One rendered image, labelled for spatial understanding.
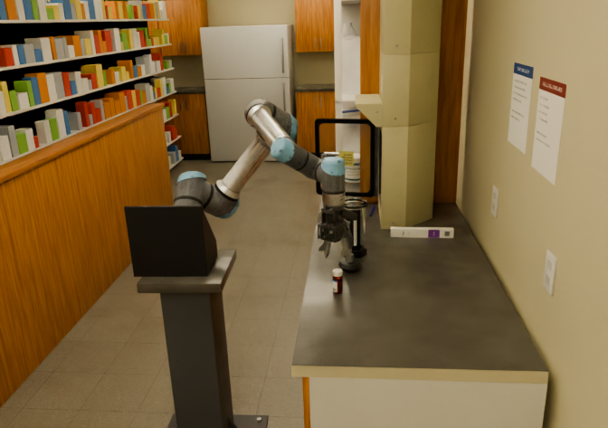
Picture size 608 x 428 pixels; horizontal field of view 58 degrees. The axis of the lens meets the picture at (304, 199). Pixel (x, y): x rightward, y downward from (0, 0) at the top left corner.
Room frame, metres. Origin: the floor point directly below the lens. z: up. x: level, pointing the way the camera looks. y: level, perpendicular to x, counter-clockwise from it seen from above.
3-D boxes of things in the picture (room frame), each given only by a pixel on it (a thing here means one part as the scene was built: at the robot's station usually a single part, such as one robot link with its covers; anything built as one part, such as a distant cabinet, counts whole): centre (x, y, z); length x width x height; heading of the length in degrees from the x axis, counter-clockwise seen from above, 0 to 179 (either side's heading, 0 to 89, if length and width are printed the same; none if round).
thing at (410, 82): (2.46, -0.49, 1.33); 0.32 x 0.25 x 0.77; 174
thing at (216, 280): (1.99, 0.47, 0.92); 0.32 x 0.32 x 0.04; 86
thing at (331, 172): (1.71, -0.10, 1.38); 0.09 x 0.08 x 0.11; 31
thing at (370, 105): (2.48, -0.31, 1.46); 0.32 x 0.12 x 0.10; 174
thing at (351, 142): (2.66, -0.21, 1.19); 0.30 x 0.01 x 0.40; 75
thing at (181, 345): (1.99, 0.47, 0.45); 0.48 x 0.48 x 0.90; 86
